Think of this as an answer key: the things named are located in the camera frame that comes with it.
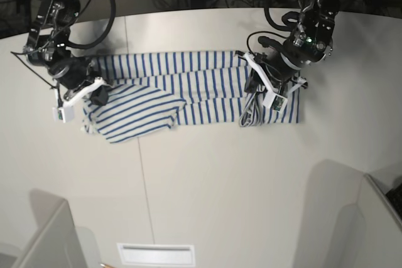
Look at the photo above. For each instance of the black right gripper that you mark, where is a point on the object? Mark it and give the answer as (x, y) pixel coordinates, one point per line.
(47, 45)

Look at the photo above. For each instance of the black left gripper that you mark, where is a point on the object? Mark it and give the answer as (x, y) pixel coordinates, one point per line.
(309, 41)

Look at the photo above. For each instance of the blue white striped T-shirt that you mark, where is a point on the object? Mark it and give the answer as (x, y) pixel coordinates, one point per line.
(156, 91)

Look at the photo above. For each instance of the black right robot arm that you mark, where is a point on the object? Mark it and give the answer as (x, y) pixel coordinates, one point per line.
(48, 45)

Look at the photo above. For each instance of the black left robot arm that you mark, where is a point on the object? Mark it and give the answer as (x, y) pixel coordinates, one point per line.
(309, 41)

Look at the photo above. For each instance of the left grey partition panel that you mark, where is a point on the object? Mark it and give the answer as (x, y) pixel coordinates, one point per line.
(53, 239)

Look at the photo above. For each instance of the grey partition panel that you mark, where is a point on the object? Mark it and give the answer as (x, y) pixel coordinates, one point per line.
(368, 232)
(53, 239)

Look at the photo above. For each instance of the white table inlay plate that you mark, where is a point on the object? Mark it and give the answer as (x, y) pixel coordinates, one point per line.
(157, 255)

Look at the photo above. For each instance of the black keyboard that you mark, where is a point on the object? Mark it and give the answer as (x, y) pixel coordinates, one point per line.
(394, 196)

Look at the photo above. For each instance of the right grey partition panel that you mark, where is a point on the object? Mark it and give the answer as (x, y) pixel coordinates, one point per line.
(368, 232)

